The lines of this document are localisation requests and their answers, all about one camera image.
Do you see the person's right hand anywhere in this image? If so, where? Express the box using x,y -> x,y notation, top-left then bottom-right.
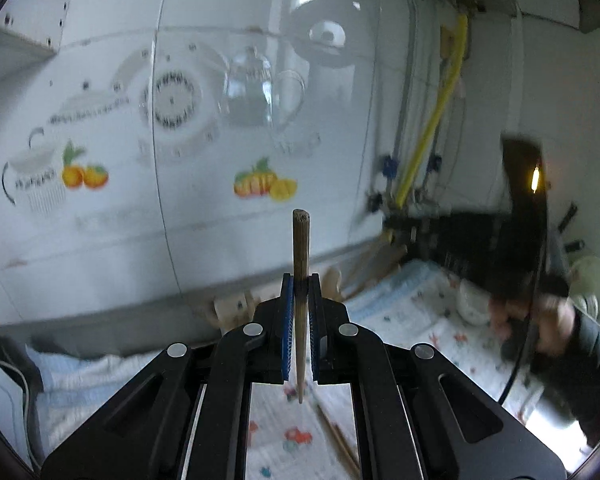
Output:
489,295 -> 576,358

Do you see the white house-shaped utensil holder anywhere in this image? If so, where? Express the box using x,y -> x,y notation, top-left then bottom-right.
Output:
212,266 -> 347,334

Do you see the white ceramic bowl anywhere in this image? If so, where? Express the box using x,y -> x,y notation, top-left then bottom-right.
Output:
456,280 -> 491,326

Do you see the white rice spoon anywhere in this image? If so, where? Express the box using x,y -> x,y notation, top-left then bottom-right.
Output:
569,256 -> 600,306

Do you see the white printed cloth mat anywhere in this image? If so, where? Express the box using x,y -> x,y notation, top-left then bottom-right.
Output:
26,259 -> 596,480

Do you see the white appliance box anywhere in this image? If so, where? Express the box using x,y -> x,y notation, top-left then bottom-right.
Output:
0,359 -> 41,474

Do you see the yellow gas hose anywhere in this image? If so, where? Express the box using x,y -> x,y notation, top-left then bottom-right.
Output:
392,12 -> 470,210

